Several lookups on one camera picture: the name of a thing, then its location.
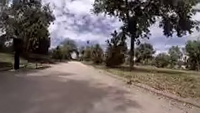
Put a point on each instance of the dry grass field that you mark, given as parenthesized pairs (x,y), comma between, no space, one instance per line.
(170,80)

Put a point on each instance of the row of trees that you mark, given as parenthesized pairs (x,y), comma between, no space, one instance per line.
(195,51)

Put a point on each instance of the tree with dark trunk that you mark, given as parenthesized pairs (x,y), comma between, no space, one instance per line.
(17,54)

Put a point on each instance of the shaded grass strip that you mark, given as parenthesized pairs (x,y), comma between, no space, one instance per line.
(1,58)

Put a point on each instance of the grey dirt path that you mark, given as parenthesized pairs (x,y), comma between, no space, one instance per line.
(69,90)

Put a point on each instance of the dark bush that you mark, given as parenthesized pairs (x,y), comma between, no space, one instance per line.
(115,56)

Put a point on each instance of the tall tree with thin trunk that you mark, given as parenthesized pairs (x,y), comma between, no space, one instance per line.
(132,51)

